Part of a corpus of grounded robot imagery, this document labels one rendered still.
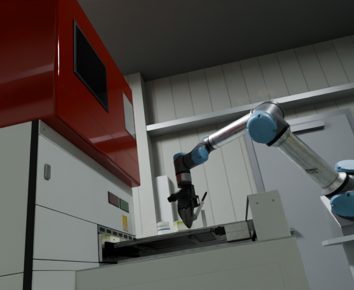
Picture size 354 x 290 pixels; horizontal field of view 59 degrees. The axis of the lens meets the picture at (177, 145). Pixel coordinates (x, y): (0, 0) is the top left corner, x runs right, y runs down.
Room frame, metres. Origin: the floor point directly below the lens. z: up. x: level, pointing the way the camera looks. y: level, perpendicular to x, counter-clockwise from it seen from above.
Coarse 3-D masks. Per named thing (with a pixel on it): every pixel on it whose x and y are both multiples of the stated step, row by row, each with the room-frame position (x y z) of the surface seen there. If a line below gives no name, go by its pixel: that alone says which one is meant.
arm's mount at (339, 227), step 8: (328, 200) 1.46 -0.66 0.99; (328, 208) 1.43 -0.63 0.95; (328, 216) 1.46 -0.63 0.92; (336, 216) 1.39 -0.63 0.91; (336, 224) 1.39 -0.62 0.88; (344, 224) 1.35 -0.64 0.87; (352, 224) 1.34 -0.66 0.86; (336, 232) 1.43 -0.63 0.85; (344, 232) 1.35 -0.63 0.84; (352, 232) 1.35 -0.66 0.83
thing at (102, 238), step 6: (102, 234) 1.12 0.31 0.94; (102, 240) 1.12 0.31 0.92; (108, 240) 1.17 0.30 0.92; (114, 240) 1.24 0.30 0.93; (120, 240) 1.30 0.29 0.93; (126, 240) 1.38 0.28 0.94; (102, 246) 1.12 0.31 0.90; (102, 252) 1.12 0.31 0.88; (138, 252) 1.54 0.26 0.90; (102, 258) 1.11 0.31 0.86; (108, 258) 1.16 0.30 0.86; (114, 258) 1.23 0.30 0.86; (120, 258) 1.29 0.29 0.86; (126, 258) 1.36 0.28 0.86
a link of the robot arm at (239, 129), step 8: (240, 120) 1.25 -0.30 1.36; (224, 128) 1.32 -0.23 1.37; (232, 128) 1.28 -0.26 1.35; (240, 128) 1.26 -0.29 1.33; (208, 136) 1.40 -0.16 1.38; (216, 136) 1.35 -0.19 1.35; (224, 136) 1.33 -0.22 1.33; (232, 136) 1.31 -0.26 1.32; (240, 136) 1.32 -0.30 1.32; (208, 144) 1.40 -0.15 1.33; (216, 144) 1.38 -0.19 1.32; (224, 144) 1.39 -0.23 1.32
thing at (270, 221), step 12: (264, 192) 0.93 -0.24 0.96; (276, 192) 0.93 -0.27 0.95; (252, 204) 0.94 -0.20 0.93; (264, 204) 0.93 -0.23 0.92; (276, 204) 0.93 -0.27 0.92; (252, 216) 0.94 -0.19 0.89; (264, 216) 0.93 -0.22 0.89; (276, 216) 0.93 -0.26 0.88; (264, 228) 0.94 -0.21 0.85; (276, 228) 0.93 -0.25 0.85; (288, 228) 0.93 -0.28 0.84
